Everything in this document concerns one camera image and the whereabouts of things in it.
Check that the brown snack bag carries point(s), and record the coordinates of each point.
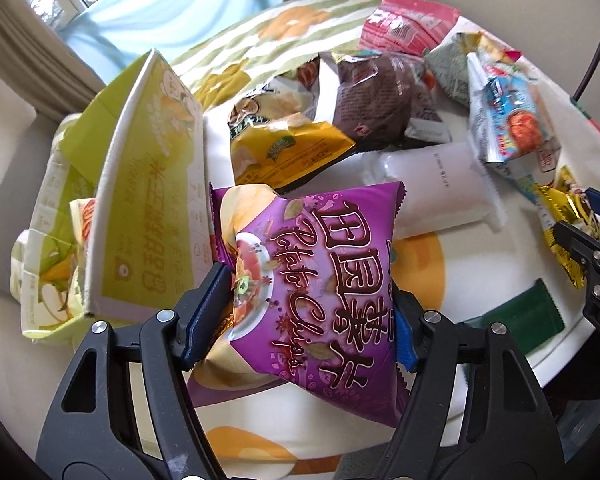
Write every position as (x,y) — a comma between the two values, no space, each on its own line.
(375,105)

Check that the yellow chip bag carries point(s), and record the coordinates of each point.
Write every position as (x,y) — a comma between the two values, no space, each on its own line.
(280,150)

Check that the pink snack bag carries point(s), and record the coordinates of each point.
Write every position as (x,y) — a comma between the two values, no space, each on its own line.
(405,25)

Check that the gold foil snack packet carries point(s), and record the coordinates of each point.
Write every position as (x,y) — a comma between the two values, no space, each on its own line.
(560,210)

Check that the blue and white snack bag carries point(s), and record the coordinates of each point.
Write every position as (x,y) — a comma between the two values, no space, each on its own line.
(510,110)

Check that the black curved rod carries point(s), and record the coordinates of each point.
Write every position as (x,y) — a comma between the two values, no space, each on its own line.
(597,45)

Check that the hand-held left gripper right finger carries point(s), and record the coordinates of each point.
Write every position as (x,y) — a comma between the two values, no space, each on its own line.
(405,335)

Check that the green cardboard box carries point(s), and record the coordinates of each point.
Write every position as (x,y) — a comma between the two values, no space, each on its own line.
(145,210)

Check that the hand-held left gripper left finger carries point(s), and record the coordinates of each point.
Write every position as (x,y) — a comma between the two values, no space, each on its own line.
(207,305)

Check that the grey-green snack bag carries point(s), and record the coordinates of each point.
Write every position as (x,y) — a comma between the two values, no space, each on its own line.
(450,65)

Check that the purple potato chip bag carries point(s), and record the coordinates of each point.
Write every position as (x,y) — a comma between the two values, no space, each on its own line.
(320,280)

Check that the white plain packet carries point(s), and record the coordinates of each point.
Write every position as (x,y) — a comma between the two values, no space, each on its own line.
(440,185)

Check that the white and orange snack packet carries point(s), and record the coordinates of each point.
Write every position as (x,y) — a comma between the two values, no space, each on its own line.
(83,220)

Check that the floral striped blanket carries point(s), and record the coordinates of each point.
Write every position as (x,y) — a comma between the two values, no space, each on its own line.
(290,25)

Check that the dark green snack packet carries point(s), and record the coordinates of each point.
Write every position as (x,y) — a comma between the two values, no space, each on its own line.
(520,315)

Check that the light blue sheer curtain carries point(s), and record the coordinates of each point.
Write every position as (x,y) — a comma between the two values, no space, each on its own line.
(180,20)

